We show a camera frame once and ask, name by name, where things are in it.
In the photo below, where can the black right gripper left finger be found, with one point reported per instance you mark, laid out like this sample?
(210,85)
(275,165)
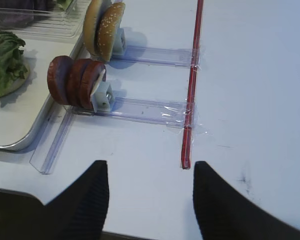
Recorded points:
(79,212)

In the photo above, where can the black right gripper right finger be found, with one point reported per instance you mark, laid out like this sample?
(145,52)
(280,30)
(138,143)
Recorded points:
(222,213)

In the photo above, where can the white pusher behind patties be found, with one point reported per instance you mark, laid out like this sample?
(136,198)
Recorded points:
(102,96)

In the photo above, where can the middle meat patty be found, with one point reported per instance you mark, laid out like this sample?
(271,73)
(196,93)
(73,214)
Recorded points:
(74,79)

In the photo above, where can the meat patty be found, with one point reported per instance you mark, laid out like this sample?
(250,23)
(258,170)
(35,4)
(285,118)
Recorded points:
(74,79)
(89,77)
(57,76)

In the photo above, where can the front meat patty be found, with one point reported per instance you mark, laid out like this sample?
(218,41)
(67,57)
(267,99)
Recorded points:
(57,76)

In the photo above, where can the rear meat patty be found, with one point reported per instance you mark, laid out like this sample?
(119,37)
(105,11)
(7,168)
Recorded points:
(89,77)

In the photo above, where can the green lettuce leaf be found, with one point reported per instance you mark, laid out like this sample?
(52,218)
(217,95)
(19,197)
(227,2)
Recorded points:
(11,59)

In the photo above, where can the small lettuce piece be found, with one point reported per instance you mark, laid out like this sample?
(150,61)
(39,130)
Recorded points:
(63,4)

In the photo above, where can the red plastic strip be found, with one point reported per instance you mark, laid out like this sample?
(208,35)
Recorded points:
(185,155)

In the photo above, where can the silver metal tray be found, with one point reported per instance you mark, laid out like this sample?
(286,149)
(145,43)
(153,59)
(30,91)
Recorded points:
(23,111)

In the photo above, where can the white pusher behind buns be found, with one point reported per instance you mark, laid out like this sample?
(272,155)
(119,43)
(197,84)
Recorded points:
(119,46)

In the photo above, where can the plain burger bun half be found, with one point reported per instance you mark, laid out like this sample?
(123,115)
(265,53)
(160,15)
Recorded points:
(91,19)

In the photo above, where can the clear plastic container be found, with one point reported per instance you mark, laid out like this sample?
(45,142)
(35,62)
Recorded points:
(56,22)

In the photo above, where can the sesame burger bun half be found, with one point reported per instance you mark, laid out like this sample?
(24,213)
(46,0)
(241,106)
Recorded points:
(109,24)

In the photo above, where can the purple cabbage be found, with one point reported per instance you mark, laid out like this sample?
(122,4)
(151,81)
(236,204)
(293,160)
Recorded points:
(21,12)

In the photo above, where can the clear right guide rail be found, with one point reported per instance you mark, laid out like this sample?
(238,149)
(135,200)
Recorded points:
(51,136)

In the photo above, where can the clear patty dispenser rail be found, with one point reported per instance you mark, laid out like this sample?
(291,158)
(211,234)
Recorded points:
(168,113)

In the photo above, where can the clear bun dispenser rail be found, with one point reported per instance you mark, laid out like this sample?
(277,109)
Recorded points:
(184,58)

